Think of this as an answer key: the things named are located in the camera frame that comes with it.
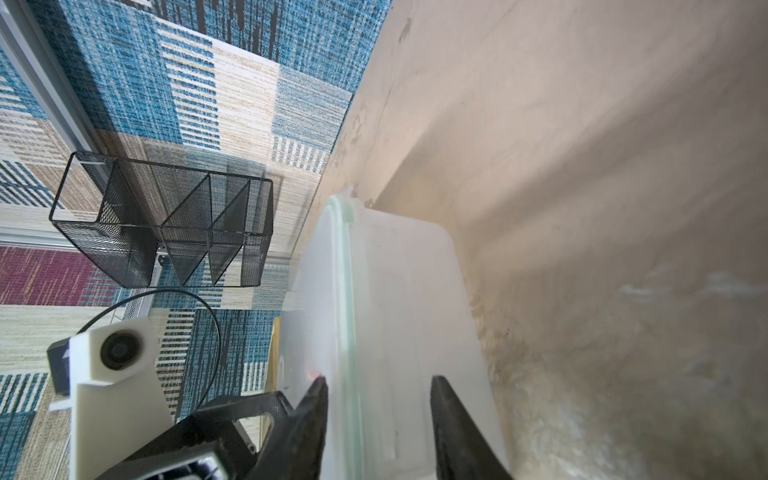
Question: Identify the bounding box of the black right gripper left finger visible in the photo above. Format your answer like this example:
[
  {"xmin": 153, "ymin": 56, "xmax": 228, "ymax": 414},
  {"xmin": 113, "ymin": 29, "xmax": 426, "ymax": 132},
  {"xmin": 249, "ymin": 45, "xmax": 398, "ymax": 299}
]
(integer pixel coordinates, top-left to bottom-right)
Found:
[{"xmin": 246, "ymin": 376, "xmax": 328, "ymax": 479}]

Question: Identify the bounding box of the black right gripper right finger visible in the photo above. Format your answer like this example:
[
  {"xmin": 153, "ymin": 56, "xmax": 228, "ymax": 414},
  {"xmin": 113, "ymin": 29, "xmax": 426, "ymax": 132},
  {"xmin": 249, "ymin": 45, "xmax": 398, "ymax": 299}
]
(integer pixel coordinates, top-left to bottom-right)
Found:
[{"xmin": 430, "ymin": 375, "xmax": 512, "ymax": 480}]

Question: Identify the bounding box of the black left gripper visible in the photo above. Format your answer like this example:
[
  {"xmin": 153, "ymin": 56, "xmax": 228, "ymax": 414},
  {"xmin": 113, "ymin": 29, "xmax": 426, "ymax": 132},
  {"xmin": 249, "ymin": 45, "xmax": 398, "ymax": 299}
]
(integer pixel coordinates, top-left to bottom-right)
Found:
[{"xmin": 98, "ymin": 392, "xmax": 293, "ymax": 479}]

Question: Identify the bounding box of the translucent white lunch box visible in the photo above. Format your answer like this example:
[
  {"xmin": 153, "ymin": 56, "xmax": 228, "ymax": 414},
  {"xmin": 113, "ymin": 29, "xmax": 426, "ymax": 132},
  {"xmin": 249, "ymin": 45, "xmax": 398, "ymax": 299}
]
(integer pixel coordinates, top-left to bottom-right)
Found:
[{"xmin": 278, "ymin": 194, "xmax": 508, "ymax": 479}]

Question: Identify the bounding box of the yellow lunch box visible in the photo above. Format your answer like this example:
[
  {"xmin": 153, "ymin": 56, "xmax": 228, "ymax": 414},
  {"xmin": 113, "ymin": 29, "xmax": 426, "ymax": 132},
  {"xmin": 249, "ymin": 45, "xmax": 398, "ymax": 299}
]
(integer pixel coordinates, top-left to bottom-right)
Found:
[{"xmin": 260, "ymin": 316, "xmax": 282, "ymax": 445}]

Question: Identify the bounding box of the black wire mesh shelf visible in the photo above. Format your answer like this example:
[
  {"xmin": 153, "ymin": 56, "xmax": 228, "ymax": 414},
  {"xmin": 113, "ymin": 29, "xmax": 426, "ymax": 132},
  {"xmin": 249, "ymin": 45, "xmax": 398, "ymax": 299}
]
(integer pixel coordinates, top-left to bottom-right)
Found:
[{"xmin": 49, "ymin": 152, "xmax": 275, "ymax": 288}]

